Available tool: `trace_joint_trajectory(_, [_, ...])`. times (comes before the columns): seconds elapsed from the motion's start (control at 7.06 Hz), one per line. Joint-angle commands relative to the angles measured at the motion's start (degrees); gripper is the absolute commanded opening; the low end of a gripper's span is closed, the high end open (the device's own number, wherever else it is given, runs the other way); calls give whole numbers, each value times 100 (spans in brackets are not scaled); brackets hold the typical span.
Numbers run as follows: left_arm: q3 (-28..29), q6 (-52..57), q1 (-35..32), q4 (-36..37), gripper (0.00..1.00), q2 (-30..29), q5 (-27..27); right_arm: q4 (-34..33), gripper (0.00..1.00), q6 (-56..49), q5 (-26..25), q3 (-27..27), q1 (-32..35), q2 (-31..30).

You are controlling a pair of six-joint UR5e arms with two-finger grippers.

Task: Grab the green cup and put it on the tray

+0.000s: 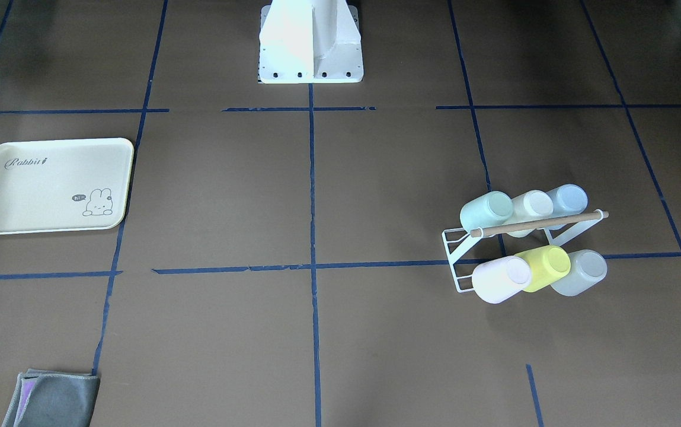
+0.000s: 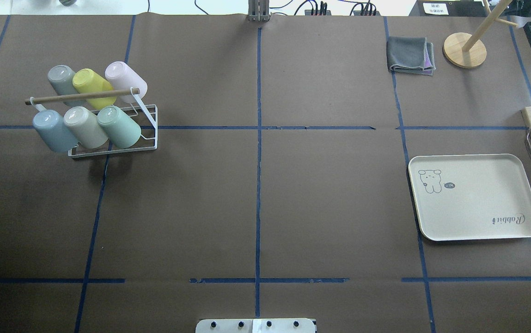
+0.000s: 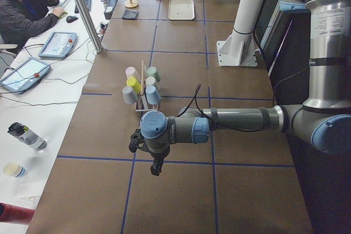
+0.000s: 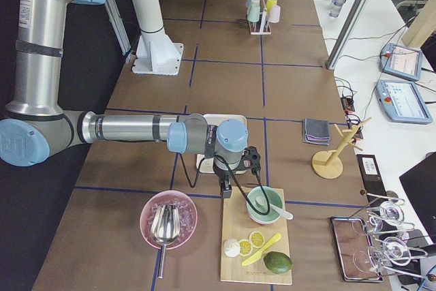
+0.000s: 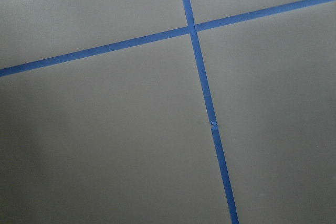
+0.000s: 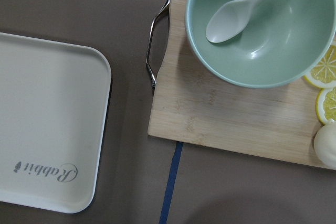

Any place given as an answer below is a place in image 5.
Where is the long blue tape strip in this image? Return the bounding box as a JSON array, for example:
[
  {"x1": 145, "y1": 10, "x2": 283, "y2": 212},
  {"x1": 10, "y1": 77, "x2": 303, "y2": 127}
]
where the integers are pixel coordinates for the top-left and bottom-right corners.
[{"x1": 182, "y1": 0, "x2": 239, "y2": 223}]

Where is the crossing blue tape strip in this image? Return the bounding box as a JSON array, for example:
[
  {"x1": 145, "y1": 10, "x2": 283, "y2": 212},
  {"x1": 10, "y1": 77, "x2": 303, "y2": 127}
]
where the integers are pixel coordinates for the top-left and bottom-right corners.
[{"x1": 1, "y1": 0, "x2": 335, "y2": 77}]

